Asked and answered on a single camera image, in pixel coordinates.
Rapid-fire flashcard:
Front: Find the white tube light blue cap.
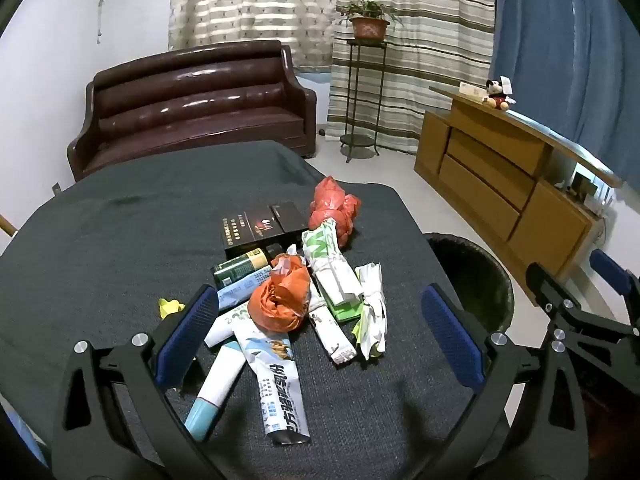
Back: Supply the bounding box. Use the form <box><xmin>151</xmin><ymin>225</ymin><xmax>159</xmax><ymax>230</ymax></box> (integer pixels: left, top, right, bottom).
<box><xmin>184</xmin><ymin>342</ymin><xmax>246</xmax><ymax>441</ymax></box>

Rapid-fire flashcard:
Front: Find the dark brown leather sofa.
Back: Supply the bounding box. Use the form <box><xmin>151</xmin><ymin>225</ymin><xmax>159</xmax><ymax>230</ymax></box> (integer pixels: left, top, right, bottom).
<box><xmin>67</xmin><ymin>40</ymin><xmax>318</xmax><ymax>183</ymax></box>

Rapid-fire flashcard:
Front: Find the dark grey tablecloth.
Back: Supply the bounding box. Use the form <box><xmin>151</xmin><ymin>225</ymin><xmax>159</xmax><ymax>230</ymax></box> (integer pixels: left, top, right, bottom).
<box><xmin>0</xmin><ymin>140</ymin><xmax>501</xmax><ymax>480</ymax></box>

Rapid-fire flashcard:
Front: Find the potted plant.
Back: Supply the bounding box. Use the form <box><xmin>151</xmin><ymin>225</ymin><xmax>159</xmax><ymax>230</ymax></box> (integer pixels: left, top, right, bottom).
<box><xmin>336</xmin><ymin>0</ymin><xmax>403</xmax><ymax>41</ymax></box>

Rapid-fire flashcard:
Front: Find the orange plastic bag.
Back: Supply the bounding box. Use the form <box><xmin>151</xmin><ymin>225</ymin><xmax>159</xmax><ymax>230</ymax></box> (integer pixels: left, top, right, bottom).
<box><xmin>248</xmin><ymin>255</ymin><xmax>313</xmax><ymax>333</ymax></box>

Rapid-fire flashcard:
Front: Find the long white blue pouch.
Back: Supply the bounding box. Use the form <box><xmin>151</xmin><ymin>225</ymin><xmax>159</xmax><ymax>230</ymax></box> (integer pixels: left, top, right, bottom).
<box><xmin>235</xmin><ymin>330</ymin><xmax>311</xmax><ymax>447</ymax></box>

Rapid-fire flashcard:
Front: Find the white device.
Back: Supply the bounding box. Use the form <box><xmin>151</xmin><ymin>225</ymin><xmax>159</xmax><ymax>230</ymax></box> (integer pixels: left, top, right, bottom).
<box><xmin>595</xmin><ymin>182</ymin><xmax>617</xmax><ymax>216</ymax></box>

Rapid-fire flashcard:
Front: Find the dark green bottle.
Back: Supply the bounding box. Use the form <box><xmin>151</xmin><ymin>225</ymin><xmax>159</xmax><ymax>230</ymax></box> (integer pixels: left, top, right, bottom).
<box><xmin>212</xmin><ymin>242</ymin><xmax>283</xmax><ymax>288</ymax></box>

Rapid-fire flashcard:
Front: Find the beige patterned curtain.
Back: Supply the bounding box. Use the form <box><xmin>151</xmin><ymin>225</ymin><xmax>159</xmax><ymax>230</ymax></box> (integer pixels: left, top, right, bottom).
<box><xmin>167</xmin><ymin>0</ymin><xmax>341</xmax><ymax>68</ymax></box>

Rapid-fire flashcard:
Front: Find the blue curtain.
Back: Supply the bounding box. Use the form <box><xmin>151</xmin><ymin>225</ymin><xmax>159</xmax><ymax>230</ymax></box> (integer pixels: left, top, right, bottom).
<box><xmin>487</xmin><ymin>0</ymin><xmax>640</xmax><ymax>186</ymax></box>

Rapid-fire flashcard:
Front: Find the mouse plush toy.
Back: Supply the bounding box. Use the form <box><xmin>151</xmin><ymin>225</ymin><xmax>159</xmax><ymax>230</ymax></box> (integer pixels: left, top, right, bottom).
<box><xmin>481</xmin><ymin>76</ymin><xmax>516</xmax><ymax>111</ymax></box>

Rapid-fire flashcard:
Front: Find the black metal plant stand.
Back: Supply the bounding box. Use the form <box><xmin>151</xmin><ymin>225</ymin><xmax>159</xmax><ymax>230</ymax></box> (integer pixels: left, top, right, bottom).
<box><xmin>340</xmin><ymin>39</ymin><xmax>388</xmax><ymax>163</ymax></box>

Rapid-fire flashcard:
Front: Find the red plastic bag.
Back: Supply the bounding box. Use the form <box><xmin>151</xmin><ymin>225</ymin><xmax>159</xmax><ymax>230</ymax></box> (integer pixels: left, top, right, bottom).
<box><xmin>307</xmin><ymin>176</ymin><xmax>362</xmax><ymax>246</ymax></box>

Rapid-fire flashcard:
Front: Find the wooden cabinet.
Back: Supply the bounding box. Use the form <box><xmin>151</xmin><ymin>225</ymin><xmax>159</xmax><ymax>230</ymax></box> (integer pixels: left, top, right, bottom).
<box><xmin>414</xmin><ymin>85</ymin><xmax>626</xmax><ymax>283</ymax></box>

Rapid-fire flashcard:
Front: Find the white paper wrapper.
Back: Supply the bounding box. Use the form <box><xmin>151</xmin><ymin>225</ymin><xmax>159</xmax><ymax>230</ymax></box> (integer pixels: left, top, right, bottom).
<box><xmin>352</xmin><ymin>262</ymin><xmax>388</xmax><ymax>361</ymax></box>

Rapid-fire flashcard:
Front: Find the green white paper bag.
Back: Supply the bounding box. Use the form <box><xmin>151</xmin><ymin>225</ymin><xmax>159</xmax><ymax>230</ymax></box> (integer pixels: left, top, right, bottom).
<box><xmin>300</xmin><ymin>219</ymin><xmax>368</xmax><ymax>323</ymax></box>

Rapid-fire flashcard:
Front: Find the black box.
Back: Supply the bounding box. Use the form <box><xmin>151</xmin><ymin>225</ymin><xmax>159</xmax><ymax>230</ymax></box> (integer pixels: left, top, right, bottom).
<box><xmin>221</xmin><ymin>201</ymin><xmax>308</xmax><ymax>263</ymax></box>

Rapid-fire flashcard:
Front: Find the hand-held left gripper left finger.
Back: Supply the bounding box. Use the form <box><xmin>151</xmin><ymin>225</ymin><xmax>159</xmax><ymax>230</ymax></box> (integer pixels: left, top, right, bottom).
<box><xmin>52</xmin><ymin>284</ymin><xmax>221</xmax><ymax>480</ymax></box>

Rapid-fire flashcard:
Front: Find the white snack packet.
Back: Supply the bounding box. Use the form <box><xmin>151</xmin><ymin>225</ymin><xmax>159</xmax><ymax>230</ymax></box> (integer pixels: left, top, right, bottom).
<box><xmin>308</xmin><ymin>305</ymin><xmax>357</xmax><ymax>367</ymax></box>

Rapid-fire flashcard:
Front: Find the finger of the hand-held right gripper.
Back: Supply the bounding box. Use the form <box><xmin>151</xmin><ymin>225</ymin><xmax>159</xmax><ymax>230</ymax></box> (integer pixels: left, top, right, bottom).
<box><xmin>525</xmin><ymin>261</ymin><xmax>640</xmax><ymax>346</ymax></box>
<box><xmin>589</xmin><ymin>249</ymin><xmax>640</xmax><ymax>321</ymax></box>

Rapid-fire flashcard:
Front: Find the striped curtain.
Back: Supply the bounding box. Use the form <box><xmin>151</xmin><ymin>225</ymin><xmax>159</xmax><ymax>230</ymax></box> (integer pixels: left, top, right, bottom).
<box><xmin>327</xmin><ymin>0</ymin><xmax>496</xmax><ymax>153</ymax></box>

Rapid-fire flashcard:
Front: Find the yellow paper scrap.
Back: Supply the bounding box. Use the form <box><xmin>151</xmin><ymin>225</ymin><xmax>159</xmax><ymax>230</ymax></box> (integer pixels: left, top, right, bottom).
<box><xmin>157</xmin><ymin>298</ymin><xmax>186</xmax><ymax>320</ymax></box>

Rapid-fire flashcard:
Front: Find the small brown box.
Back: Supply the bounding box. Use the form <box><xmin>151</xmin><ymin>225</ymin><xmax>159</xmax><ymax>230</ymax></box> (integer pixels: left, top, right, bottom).
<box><xmin>571</xmin><ymin>170</ymin><xmax>598</xmax><ymax>200</ymax></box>

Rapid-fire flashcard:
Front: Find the light blue box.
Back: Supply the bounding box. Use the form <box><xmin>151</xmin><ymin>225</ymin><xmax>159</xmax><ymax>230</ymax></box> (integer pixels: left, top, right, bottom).
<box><xmin>215</xmin><ymin>267</ymin><xmax>273</xmax><ymax>311</ymax></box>

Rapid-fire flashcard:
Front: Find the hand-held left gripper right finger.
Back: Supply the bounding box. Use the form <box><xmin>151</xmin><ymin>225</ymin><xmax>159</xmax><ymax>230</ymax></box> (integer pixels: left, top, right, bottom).
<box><xmin>421</xmin><ymin>284</ymin><xmax>588</xmax><ymax>480</ymax></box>

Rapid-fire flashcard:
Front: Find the black trash bin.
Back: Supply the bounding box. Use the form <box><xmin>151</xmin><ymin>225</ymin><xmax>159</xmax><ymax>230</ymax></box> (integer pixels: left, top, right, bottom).
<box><xmin>425</xmin><ymin>232</ymin><xmax>516</xmax><ymax>341</ymax></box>

